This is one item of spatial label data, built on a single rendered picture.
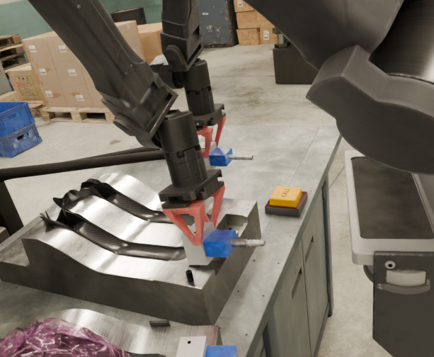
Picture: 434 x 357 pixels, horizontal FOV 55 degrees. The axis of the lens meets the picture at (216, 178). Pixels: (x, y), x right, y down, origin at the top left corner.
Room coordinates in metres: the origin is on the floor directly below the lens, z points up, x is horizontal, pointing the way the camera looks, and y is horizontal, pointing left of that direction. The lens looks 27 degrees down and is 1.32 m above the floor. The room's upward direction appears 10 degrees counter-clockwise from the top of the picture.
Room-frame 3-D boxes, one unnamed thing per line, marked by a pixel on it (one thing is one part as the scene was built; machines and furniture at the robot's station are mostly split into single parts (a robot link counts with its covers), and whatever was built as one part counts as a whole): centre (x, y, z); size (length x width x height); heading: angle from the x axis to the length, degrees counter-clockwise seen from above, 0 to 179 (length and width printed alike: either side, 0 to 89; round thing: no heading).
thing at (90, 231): (0.71, 0.20, 0.92); 0.35 x 0.16 x 0.09; 61
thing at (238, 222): (0.66, -0.01, 0.87); 0.05 x 0.05 x 0.04; 61
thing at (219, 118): (0.89, 0.00, 0.99); 0.07 x 0.07 x 0.09; 62
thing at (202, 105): (0.88, 0.00, 1.06); 0.10 x 0.07 x 0.07; 152
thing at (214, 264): (0.56, 0.04, 0.87); 0.05 x 0.05 x 0.04; 61
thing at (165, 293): (0.73, 0.21, 0.87); 0.50 x 0.26 x 0.14; 61
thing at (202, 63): (0.88, 0.01, 1.12); 0.07 x 0.06 x 0.07; 57
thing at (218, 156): (0.86, -0.03, 0.94); 0.13 x 0.05 x 0.05; 62
